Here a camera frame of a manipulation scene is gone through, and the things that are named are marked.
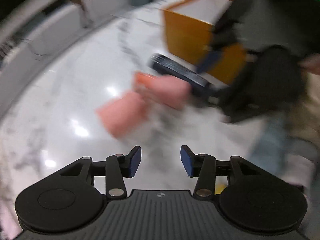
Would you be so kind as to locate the pink cloth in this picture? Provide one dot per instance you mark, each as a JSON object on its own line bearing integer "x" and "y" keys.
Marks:
{"x": 122, "y": 115}

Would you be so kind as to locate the long grey bench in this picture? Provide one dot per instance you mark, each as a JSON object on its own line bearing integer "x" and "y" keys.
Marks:
{"x": 50, "y": 30}

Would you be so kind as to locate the person's right hand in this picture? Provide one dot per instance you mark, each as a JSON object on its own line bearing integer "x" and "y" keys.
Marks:
{"x": 311, "y": 65}

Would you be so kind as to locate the orange box white inside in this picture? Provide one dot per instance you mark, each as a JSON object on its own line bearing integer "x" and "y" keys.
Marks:
{"x": 185, "y": 35}

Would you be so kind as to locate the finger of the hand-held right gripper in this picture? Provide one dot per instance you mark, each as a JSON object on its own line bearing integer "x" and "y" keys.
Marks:
{"x": 217, "y": 98}
{"x": 225, "y": 25}

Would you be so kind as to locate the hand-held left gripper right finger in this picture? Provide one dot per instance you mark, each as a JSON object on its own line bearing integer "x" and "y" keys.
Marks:
{"x": 186, "y": 160}

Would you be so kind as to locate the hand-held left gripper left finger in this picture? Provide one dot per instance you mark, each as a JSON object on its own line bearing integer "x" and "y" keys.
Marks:
{"x": 135, "y": 160}

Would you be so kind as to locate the person's beige clothing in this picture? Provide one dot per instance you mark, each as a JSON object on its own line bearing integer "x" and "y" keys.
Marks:
{"x": 302, "y": 120}

